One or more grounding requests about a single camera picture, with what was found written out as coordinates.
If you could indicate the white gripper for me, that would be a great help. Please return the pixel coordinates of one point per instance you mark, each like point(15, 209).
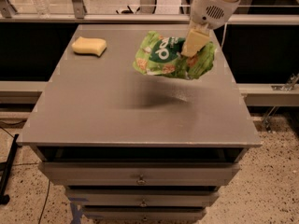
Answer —
point(209, 13)

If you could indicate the green rice chip bag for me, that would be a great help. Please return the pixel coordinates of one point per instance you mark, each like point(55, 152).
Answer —
point(161, 56)

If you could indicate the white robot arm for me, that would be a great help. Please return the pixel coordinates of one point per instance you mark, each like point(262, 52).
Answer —
point(206, 15)

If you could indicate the yellow sponge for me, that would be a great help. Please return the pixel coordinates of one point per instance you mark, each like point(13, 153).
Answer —
point(95, 46)

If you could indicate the grey drawer cabinet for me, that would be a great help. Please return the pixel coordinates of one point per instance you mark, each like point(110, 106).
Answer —
point(126, 146)

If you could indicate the black stand leg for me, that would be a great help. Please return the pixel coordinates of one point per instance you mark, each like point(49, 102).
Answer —
point(5, 168)

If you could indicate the metal bracket on rail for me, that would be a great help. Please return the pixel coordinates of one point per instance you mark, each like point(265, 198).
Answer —
point(289, 85)

